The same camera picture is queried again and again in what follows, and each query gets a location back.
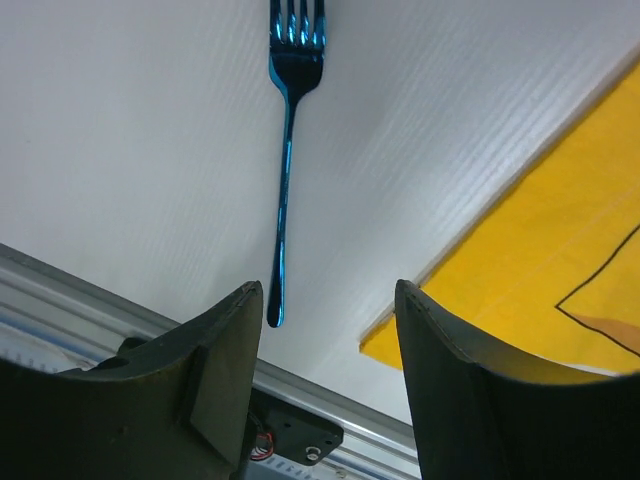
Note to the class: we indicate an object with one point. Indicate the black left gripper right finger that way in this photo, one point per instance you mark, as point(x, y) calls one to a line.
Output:
point(484, 409)

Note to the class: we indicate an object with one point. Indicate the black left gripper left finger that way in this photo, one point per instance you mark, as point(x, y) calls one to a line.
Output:
point(175, 407)

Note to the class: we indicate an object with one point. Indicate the blue metallic fork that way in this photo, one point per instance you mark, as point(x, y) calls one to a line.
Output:
point(297, 41)

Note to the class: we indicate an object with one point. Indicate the yellow Pikachu placemat cloth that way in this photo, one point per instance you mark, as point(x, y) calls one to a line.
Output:
point(553, 268)

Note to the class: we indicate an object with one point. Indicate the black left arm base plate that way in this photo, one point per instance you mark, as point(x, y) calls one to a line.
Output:
point(289, 431)

